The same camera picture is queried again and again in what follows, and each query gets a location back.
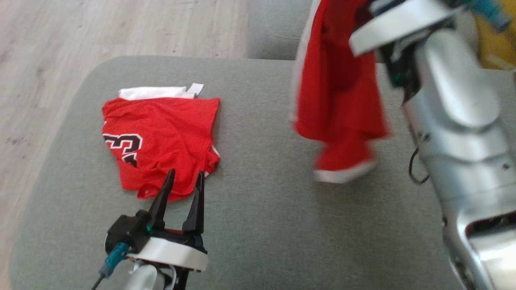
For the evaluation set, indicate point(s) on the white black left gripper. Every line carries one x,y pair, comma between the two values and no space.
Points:
173,251

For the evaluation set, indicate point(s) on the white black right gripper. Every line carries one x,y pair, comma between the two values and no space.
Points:
399,26

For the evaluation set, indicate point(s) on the red number 23 basketball jersey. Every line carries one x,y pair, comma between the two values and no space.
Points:
161,137

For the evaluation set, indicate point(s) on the red shorts with white trim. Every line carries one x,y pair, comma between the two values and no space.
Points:
338,88

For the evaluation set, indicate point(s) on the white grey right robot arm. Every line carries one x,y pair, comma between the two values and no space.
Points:
459,121

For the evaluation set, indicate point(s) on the large grey sofa seat cushion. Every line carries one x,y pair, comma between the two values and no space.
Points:
274,209

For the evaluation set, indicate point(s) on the yellow sofa backrest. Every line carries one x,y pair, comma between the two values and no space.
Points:
498,44

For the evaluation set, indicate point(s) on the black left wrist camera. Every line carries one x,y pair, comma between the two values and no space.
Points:
127,231

